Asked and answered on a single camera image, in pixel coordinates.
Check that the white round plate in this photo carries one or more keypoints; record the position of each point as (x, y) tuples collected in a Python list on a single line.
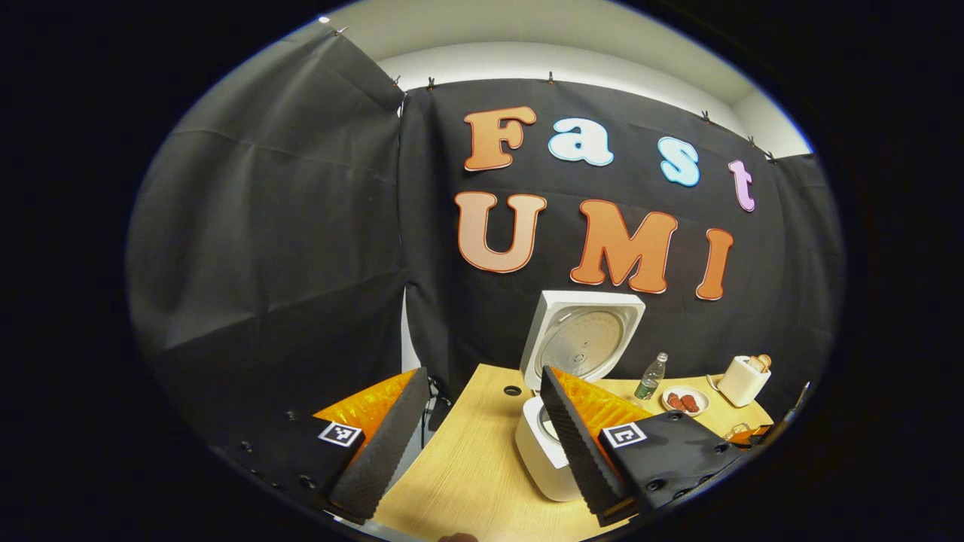
[(702, 399)]

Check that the toast bread slice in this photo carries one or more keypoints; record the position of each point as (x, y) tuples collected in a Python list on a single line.
[(761, 363)]

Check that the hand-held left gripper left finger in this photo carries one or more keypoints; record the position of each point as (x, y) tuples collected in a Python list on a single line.
[(388, 452)]

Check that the white toaster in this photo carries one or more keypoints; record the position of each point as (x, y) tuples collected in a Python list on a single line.
[(738, 388)]

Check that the clear square chopstick holder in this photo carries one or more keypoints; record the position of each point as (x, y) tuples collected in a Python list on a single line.
[(734, 433)]

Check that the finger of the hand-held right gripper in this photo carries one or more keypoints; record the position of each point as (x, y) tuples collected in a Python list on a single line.
[(762, 435)]

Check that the black backdrop cloth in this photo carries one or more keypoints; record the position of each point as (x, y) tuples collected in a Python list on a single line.
[(263, 248)]

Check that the grey metal stand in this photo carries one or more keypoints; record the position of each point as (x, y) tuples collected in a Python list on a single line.
[(798, 399)]

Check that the white rice cooker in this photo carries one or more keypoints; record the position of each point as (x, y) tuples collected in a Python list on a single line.
[(587, 299)]

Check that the red meat piece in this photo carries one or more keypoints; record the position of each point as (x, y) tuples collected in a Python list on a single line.
[(691, 404), (675, 401)]

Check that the clear plastic water bottle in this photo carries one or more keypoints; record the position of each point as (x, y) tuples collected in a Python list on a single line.
[(649, 380)]

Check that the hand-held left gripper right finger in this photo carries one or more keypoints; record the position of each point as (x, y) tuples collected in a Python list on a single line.
[(576, 452)]

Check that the brown wooden spoon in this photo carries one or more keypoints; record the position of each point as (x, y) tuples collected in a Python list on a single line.
[(753, 430)]

